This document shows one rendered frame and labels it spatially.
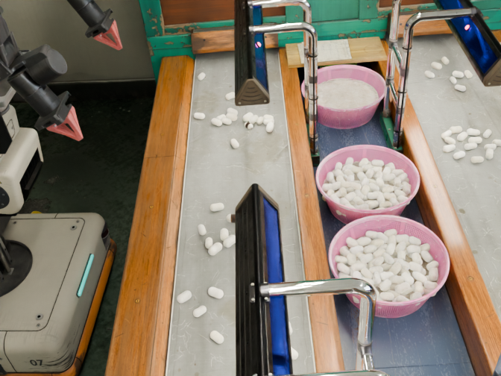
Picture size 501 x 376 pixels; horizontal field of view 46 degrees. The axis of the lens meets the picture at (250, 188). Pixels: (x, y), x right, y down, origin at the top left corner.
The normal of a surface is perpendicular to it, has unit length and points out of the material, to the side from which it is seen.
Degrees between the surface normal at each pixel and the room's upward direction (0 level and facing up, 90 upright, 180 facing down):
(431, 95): 0
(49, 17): 90
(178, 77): 0
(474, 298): 0
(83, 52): 90
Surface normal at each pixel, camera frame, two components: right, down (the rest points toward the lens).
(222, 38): -0.01, 0.32
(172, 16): 0.02, 0.66
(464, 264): -0.07, -0.75
